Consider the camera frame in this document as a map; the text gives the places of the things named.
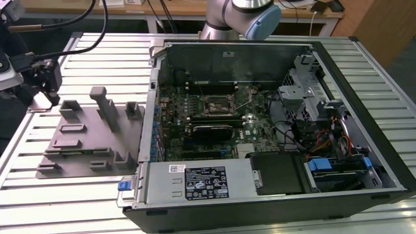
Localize silver CPU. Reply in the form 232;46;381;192
27;91;55;113

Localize CPU socket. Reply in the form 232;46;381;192
203;95;236;117

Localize grey parts rack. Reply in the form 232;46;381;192
35;86;147;180

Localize black graphics card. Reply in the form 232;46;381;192
191;124;235;142

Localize grey power supply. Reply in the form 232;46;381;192
143;159;260;205

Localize black expansion slot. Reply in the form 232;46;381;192
181;151;223;159

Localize silver chipset heatsink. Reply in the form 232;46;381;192
236;143;257;158

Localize green motherboard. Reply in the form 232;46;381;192
156;81;284;163

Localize metal drive cage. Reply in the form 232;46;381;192
277;55;340;121

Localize black PC case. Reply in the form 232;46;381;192
121;39;416;234

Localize black plastic shroud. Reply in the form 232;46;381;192
249;151;316;196

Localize black device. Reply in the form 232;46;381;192
311;1;329;13
328;0;345;12

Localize blue disk carrier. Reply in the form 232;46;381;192
307;157;333;173

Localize wooden cabinet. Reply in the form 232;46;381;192
331;0;416;68

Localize metal disk bay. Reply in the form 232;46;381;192
301;156;384;192

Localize cable with copper sleeve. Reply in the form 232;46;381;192
8;0;97;33

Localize black camera cable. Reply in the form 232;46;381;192
31;0;109;61

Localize white charger cable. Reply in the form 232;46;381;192
308;11;317;37

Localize orange yellow power wires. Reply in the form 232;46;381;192
305;116;357;158

